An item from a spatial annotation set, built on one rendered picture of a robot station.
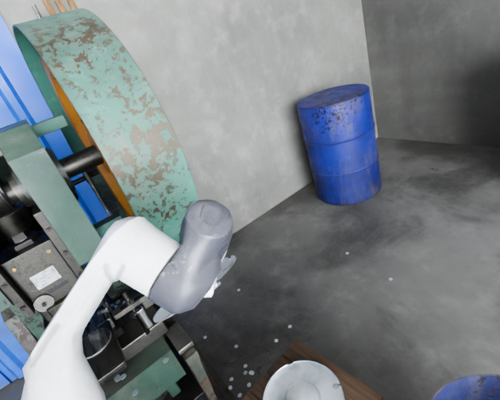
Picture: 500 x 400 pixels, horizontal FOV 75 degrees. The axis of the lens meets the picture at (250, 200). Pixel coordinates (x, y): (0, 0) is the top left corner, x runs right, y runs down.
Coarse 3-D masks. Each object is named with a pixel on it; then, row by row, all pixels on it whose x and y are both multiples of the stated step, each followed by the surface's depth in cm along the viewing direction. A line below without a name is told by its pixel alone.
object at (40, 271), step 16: (32, 240) 102; (48, 240) 101; (0, 256) 101; (16, 256) 98; (32, 256) 100; (48, 256) 102; (16, 272) 98; (32, 272) 101; (48, 272) 103; (64, 272) 106; (32, 288) 102; (48, 288) 104; (64, 288) 107; (32, 304) 103; (48, 304) 104; (48, 320) 106
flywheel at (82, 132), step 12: (48, 72) 109; (60, 96) 120; (72, 108) 125; (72, 120) 129; (84, 132) 133; (84, 144) 135; (108, 168) 111; (108, 180) 139; (120, 192) 138; (120, 204) 140; (132, 216) 131
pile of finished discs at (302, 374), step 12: (300, 360) 128; (276, 372) 127; (288, 372) 126; (300, 372) 124; (312, 372) 123; (324, 372) 121; (276, 384) 123; (288, 384) 122; (300, 384) 120; (312, 384) 119; (324, 384) 118; (336, 384) 117; (264, 396) 120; (276, 396) 119; (288, 396) 117; (300, 396) 116; (312, 396) 115; (324, 396) 114; (336, 396) 113
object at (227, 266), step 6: (228, 258) 91; (234, 258) 96; (222, 264) 91; (228, 264) 97; (222, 270) 98; (228, 270) 106; (156, 312) 84; (162, 312) 85; (168, 312) 92; (156, 318) 87; (162, 318) 93
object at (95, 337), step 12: (108, 324) 119; (84, 336) 117; (96, 336) 115; (108, 336) 113; (84, 348) 111; (96, 348) 109; (108, 348) 108; (120, 348) 107; (96, 360) 105; (108, 360) 104; (120, 360) 102; (96, 372) 101; (108, 372) 100
